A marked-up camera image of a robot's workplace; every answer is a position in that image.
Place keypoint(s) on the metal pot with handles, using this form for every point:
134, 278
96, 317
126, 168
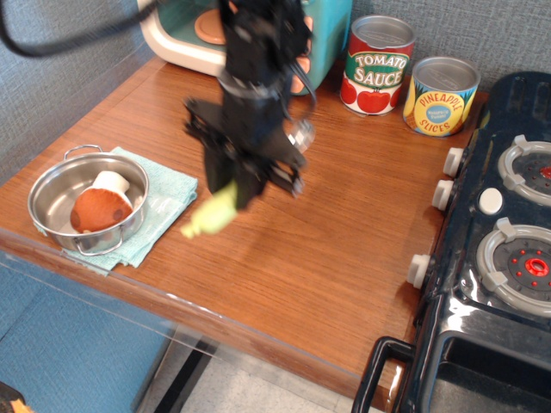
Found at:
53, 195

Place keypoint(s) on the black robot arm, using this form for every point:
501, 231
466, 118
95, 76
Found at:
245, 145

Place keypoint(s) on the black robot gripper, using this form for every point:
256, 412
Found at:
250, 120

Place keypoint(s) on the brown toy mushroom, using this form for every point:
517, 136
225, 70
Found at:
102, 205

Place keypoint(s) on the orange plush toy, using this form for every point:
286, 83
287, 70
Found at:
12, 401

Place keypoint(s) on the black toy stove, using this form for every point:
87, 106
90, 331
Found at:
482, 341

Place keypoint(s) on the yellow handled metal spoon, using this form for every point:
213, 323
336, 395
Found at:
214, 214

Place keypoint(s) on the teal toy microwave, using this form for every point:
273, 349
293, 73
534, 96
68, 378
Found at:
181, 34

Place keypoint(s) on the light teal cloth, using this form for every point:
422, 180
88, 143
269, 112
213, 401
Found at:
170, 193

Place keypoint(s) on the tomato sauce can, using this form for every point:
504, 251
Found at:
379, 53

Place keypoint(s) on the pineapple slices can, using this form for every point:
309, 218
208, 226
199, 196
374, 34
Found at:
440, 95

